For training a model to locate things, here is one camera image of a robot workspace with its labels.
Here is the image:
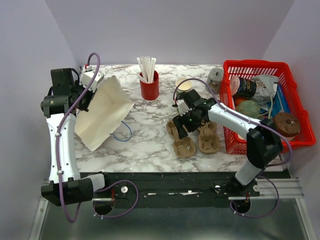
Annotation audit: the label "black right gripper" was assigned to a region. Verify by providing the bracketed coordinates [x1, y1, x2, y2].
[171, 109, 203, 140]

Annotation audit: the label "brown pulp cup carrier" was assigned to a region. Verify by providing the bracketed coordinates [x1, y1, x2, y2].
[166, 120, 197, 158]
[197, 121, 221, 155]

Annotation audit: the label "checkered paper takeout bag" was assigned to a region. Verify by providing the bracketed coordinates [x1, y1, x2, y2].
[75, 75, 134, 151]

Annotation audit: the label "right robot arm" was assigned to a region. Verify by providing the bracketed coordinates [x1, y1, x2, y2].
[173, 89, 284, 196]

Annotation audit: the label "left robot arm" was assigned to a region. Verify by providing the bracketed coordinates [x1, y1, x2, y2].
[40, 66, 111, 206]

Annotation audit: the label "red plastic straw holder cup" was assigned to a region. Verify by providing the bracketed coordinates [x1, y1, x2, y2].
[139, 70, 160, 101]

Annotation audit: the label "red plastic basket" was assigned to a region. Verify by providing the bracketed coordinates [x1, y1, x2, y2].
[219, 59, 316, 149]

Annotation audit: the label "grey marbled block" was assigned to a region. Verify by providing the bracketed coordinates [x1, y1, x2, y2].
[206, 67, 224, 95]

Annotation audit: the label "green round sponge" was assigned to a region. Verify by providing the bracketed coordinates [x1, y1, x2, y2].
[235, 100, 260, 119]

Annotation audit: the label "dark printed cup in basket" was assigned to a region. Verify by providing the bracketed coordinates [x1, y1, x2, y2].
[229, 76, 257, 99]

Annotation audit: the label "white wrapped straws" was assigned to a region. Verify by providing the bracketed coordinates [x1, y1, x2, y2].
[137, 56, 157, 84]

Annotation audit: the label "crumpled silver snack bag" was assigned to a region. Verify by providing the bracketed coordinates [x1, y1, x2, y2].
[250, 74, 279, 106]

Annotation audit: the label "blue package in basket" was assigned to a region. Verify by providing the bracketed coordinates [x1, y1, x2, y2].
[270, 83, 291, 117]

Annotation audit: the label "brown round cake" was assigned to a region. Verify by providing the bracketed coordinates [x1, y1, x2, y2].
[273, 112, 301, 138]

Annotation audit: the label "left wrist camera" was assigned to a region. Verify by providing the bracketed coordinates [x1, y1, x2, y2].
[79, 70, 104, 93]

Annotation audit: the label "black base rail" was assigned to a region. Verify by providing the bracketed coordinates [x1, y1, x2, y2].
[94, 172, 260, 209]

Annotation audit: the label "aluminium frame rail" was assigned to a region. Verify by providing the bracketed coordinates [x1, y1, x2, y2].
[39, 178, 305, 201]

